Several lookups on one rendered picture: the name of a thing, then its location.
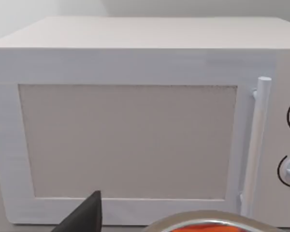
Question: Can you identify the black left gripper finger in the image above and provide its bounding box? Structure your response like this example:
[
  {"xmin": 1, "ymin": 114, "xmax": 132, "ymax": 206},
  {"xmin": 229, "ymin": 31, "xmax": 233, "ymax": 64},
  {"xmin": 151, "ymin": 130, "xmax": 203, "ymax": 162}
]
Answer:
[{"xmin": 50, "ymin": 190, "xmax": 104, "ymax": 232}]

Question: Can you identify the red and silver can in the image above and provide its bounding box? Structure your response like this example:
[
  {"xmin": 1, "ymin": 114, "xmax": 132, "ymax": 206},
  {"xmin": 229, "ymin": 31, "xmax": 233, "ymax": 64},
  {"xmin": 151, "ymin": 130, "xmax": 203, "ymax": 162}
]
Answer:
[{"xmin": 143, "ymin": 210, "xmax": 283, "ymax": 232}]

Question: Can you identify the white microwave door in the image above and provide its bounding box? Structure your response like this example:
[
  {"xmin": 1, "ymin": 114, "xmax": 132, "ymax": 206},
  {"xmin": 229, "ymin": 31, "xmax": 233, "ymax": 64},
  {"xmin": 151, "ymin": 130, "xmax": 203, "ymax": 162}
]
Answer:
[{"xmin": 0, "ymin": 49, "xmax": 277, "ymax": 227}]

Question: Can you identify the pale microwave oven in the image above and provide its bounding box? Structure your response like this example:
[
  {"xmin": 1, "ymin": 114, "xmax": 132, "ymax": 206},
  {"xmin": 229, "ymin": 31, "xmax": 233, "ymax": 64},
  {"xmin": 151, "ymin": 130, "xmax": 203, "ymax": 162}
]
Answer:
[{"xmin": 0, "ymin": 16, "xmax": 290, "ymax": 229}]

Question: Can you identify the white microwave door handle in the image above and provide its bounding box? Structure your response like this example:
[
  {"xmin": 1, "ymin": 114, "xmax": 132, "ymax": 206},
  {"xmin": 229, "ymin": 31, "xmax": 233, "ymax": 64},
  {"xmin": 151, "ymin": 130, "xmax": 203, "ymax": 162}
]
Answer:
[{"xmin": 239, "ymin": 76, "xmax": 273, "ymax": 217}]

